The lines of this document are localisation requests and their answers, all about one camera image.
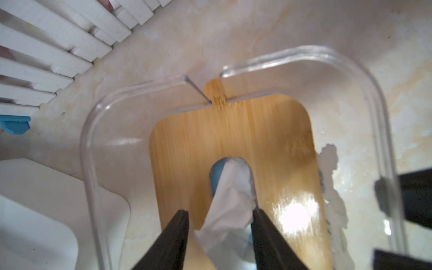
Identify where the clear plastic tissue box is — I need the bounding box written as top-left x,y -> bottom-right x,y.
80,45 -> 408,270

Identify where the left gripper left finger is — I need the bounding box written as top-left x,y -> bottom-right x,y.
133,210 -> 190,270

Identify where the blue soft tissue pack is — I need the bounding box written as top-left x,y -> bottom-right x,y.
193,157 -> 258,270

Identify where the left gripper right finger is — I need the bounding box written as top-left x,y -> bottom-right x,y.
251,208 -> 308,270

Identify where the blue white toy crib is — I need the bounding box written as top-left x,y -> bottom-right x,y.
1,1 -> 168,135

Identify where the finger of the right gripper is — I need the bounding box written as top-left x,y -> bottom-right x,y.
374,168 -> 432,230
373,249 -> 432,270

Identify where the bamboo slotted lid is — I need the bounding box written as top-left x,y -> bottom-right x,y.
149,79 -> 333,270

